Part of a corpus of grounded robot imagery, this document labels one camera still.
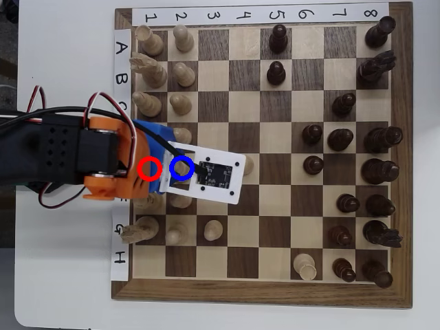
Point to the dark wooden rook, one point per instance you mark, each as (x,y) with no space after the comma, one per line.
(376,273)
(378,32)

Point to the black and orange robot arm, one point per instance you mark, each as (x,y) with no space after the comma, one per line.
(51,151)

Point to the light wooden rook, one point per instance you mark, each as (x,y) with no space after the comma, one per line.
(304,266)
(153,43)

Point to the light wooden knight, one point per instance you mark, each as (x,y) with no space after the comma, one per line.
(144,228)
(153,74)

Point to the dark wooden knight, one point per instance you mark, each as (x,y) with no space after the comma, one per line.
(373,70)
(376,232)

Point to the wooden chessboard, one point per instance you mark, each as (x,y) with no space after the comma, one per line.
(213,103)

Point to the white paper strip with letters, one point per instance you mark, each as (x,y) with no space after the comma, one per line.
(120,68)

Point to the dark wooden pawn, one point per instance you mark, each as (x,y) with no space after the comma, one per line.
(312,134)
(276,74)
(277,39)
(343,269)
(313,165)
(340,139)
(347,203)
(340,235)

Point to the dark wooden king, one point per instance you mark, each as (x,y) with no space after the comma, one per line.
(378,170)

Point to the dark wooden bishop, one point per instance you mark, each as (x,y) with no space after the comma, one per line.
(378,205)

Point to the dark background object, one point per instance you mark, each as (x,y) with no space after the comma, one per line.
(7,12)

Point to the light wooden bishop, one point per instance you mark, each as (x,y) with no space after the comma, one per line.
(151,205)
(149,104)

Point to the light wooden pawn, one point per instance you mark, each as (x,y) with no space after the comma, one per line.
(184,134)
(213,229)
(184,39)
(177,234)
(185,75)
(181,104)
(249,165)
(180,202)

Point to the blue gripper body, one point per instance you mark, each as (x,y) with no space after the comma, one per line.
(159,135)

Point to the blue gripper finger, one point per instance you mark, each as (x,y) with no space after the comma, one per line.
(161,189)
(166,135)

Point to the black pawn C7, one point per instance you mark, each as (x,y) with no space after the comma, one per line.
(343,106)

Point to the dark wooden queen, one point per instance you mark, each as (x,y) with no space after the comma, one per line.
(381,139)

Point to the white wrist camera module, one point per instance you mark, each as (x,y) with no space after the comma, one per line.
(237,178)

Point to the white paper strip with numbers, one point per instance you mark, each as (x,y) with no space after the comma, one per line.
(258,15)

